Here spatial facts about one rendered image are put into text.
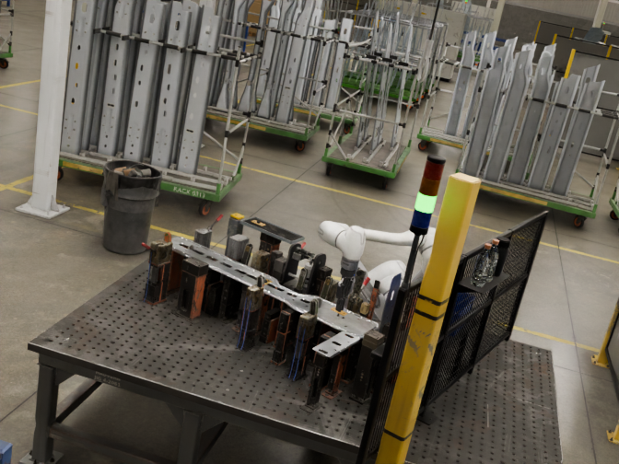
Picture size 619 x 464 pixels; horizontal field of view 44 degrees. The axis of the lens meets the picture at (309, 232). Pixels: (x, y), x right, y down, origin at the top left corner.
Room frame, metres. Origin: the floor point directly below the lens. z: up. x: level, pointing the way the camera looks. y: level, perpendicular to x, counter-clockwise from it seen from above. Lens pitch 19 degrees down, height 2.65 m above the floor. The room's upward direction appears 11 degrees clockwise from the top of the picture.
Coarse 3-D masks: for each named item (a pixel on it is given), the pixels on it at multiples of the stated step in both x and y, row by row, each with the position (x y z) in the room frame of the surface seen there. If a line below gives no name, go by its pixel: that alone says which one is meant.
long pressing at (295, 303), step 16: (176, 240) 4.14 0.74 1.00; (192, 256) 3.96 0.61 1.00; (208, 256) 4.02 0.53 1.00; (224, 256) 4.05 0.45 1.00; (224, 272) 3.84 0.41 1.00; (256, 272) 3.92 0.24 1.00; (272, 288) 3.74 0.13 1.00; (288, 304) 3.60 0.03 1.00; (304, 304) 3.63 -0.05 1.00; (320, 320) 3.49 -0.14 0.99; (336, 320) 3.51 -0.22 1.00; (352, 320) 3.55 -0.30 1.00; (368, 320) 3.58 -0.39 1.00; (352, 336) 3.39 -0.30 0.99
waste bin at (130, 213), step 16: (112, 160) 6.38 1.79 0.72; (128, 160) 6.49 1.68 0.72; (112, 176) 6.05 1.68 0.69; (128, 176) 6.04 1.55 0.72; (144, 176) 6.38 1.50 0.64; (160, 176) 6.25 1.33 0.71; (112, 192) 6.04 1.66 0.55; (128, 192) 6.04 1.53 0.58; (144, 192) 6.10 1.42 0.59; (112, 208) 6.09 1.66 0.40; (128, 208) 6.07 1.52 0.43; (144, 208) 6.14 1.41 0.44; (112, 224) 6.09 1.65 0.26; (128, 224) 6.08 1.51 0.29; (144, 224) 6.17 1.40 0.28; (112, 240) 6.09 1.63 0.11; (128, 240) 6.09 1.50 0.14; (144, 240) 6.21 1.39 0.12
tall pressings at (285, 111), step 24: (240, 0) 11.40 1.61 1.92; (264, 0) 11.59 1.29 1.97; (288, 0) 11.80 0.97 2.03; (312, 0) 11.50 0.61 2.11; (264, 24) 11.85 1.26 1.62; (288, 24) 11.74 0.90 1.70; (216, 72) 11.62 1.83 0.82; (216, 96) 11.81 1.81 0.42; (264, 96) 11.45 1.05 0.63; (288, 96) 11.38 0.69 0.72; (288, 120) 11.44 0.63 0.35
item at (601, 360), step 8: (616, 304) 5.85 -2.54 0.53; (616, 312) 5.81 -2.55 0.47; (616, 320) 5.76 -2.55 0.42; (608, 328) 5.84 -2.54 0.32; (616, 328) 5.70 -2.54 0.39; (608, 336) 5.81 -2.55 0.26; (616, 336) 5.60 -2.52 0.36; (608, 344) 5.76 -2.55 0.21; (616, 344) 5.52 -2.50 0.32; (600, 352) 5.84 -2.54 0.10; (608, 352) 5.69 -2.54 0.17; (616, 352) 5.45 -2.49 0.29; (592, 360) 5.84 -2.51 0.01; (600, 360) 5.81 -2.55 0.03; (608, 360) 5.57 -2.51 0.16; (616, 360) 5.39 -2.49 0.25; (616, 368) 5.34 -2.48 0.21; (616, 376) 5.29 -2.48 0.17; (616, 384) 5.14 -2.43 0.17; (616, 392) 5.04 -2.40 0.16; (608, 432) 4.72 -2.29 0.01; (616, 432) 4.64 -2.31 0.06; (616, 440) 4.63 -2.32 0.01
